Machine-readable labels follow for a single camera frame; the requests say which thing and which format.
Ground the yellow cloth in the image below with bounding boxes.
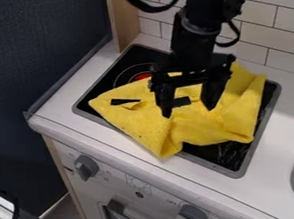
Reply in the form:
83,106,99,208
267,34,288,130
84,58,277,167

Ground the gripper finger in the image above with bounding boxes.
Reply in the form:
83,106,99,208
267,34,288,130
153,81,179,120
196,67,238,113

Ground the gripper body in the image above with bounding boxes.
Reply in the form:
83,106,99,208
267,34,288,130
142,43,241,93

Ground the toy stove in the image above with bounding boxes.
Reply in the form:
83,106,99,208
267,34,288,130
65,26,294,198

